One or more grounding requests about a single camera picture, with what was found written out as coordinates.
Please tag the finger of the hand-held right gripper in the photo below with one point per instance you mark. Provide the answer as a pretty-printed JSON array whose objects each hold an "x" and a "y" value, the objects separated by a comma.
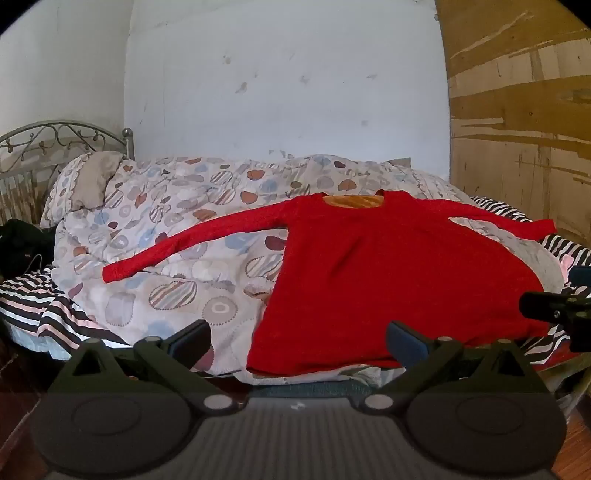
[{"x": 540, "y": 305}]

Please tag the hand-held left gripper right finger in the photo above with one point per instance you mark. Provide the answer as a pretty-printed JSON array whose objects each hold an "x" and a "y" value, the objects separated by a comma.
[{"x": 406, "y": 344}]

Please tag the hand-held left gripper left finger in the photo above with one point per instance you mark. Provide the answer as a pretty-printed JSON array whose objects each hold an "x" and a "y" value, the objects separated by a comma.
[{"x": 191, "y": 342}]

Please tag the red knit sweater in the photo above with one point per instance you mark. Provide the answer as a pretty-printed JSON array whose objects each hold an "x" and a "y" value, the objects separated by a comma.
[{"x": 369, "y": 277}]

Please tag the patterned quilt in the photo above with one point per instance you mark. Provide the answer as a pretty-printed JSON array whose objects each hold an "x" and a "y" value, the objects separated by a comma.
[{"x": 184, "y": 217}]

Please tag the striped bedsheet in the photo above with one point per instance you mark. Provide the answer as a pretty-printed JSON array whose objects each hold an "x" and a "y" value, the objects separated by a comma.
[{"x": 27, "y": 300}]

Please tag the brown cushion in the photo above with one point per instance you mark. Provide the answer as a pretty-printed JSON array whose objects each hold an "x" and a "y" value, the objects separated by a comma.
[{"x": 400, "y": 162}]

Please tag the beige pillow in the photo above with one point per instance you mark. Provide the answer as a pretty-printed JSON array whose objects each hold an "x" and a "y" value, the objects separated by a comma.
[{"x": 92, "y": 180}]

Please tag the dark clothing pile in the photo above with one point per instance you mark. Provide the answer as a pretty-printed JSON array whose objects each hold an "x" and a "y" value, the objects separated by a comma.
[{"x": 18, "y": 244}]

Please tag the metal bed headboard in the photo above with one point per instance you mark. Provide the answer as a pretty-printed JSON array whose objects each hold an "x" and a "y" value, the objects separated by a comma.
[{"x": 128, "y": 143}]

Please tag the plywood panel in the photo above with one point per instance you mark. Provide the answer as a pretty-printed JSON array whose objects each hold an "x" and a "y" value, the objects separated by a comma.
[{"x": 531, "y": 92}]

